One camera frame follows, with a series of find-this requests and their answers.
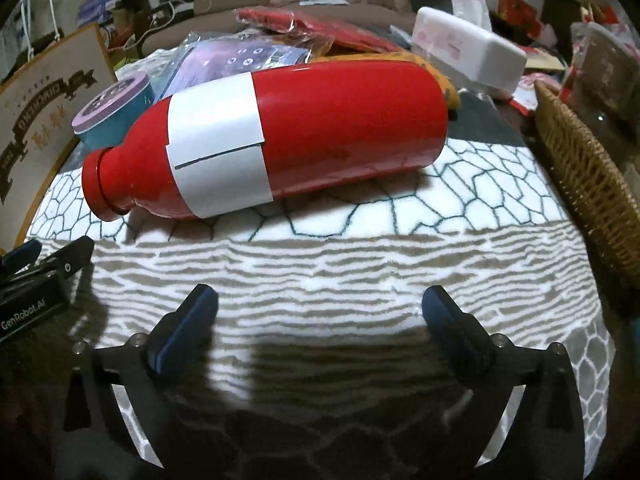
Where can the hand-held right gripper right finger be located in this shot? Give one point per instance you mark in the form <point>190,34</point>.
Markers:
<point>446,321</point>

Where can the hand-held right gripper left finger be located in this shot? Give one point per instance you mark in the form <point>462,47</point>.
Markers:
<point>190,326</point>

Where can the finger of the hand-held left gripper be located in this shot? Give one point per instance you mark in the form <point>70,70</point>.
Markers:
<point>67,257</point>
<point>20,256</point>

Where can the brown cardboard box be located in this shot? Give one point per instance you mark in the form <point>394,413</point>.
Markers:
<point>50,85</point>

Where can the red bottle with white label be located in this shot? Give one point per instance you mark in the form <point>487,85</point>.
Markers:
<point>350,125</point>

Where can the teal round tin purple lid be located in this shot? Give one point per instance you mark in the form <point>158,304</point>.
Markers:
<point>115,120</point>

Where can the wicker basket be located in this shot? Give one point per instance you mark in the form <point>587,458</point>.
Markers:
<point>585,170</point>

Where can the blue box stack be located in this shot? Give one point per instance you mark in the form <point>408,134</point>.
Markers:
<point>97,10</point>

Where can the purple packet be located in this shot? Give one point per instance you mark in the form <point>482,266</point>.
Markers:
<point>225,62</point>

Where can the white tissue pack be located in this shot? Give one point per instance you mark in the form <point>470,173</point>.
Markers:
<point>465,45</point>

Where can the translucent plastic box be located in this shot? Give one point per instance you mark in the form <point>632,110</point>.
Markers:
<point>615,70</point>

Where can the white paper bag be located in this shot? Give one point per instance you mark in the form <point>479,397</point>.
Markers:
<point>472,7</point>

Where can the red paper bags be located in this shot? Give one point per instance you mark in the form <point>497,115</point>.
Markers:
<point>520,7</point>

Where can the red packet in plastic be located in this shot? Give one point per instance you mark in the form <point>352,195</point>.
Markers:
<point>300,22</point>

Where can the white papers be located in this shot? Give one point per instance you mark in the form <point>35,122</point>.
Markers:
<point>322,1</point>

